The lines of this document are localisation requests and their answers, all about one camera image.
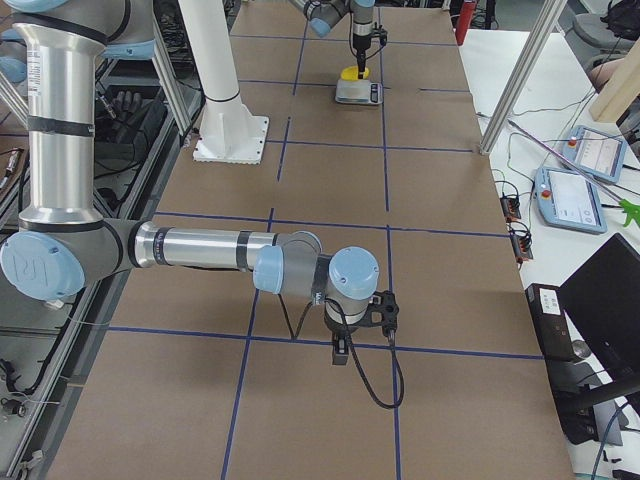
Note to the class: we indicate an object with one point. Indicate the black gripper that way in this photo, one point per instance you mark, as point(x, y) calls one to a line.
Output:
point(340, 332)
point(359, 42)

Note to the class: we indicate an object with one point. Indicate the yellow mango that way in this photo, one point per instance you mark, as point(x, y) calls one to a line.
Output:
point(353, 73)

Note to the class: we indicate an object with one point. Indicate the silver digital kitchen scale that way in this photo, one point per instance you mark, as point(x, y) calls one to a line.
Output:
point(359, 92)

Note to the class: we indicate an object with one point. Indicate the red cylinder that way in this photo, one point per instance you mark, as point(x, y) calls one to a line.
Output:
point(464, 20)

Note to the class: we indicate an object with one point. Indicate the black power strip right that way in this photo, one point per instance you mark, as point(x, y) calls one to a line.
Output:
point(521, 241)

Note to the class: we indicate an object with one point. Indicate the black power strip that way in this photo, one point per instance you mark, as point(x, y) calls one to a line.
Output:
point(521, 241)
point(510, 202)

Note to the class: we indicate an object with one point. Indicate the black power strip left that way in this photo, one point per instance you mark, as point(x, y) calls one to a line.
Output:
point(510, 202)

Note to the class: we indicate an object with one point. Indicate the blue teach pendant near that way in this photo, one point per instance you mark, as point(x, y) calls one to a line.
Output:
point(567, 200)

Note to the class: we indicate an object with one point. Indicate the blue teach pendant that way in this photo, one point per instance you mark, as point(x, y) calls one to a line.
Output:
point(567, 200)
point(597, 153)

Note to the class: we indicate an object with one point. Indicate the blue teach pendant far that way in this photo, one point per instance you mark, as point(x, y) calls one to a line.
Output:
point(597, 153)

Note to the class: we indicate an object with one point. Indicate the black monitor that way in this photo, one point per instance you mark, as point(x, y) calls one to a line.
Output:
point(601, 299)

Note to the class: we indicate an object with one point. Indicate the grey stick with green tip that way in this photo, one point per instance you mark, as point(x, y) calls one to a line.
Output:
point(631, 210)

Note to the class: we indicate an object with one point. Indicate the aluminium frame post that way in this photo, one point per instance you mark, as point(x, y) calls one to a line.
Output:
point(525, 63)

